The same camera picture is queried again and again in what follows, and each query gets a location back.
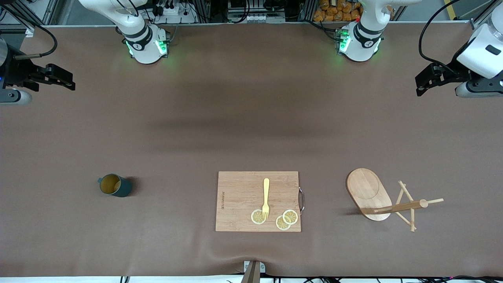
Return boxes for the dark green cup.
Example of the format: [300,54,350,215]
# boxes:
[97,174,133,198]

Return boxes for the wooden mug rack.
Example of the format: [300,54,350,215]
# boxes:
[346,168,444,232]

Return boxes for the orange snack packets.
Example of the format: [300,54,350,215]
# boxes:
[313,0,364,22]

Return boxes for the white power strip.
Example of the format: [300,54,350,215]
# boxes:
[155,2,197,24]

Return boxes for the brown table mat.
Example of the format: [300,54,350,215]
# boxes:
[0,22,503,277]

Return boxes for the yellow plastic fork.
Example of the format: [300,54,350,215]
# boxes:
[262,178,270,220]

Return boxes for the bamboo cutting board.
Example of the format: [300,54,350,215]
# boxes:
[215,171,305,232]

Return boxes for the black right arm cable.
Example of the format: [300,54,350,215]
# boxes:
[0,8,59,60]

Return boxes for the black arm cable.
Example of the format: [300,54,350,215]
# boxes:
[418,0,472,73]
[0,8,59,60]

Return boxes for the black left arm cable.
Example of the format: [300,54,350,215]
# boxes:
[418,0,472,73]

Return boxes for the aluminium frame post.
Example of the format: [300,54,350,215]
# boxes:
[0,0,59,38]
[470,0,503,32]

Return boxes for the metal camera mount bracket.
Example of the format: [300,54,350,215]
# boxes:
[240,261,266,283]

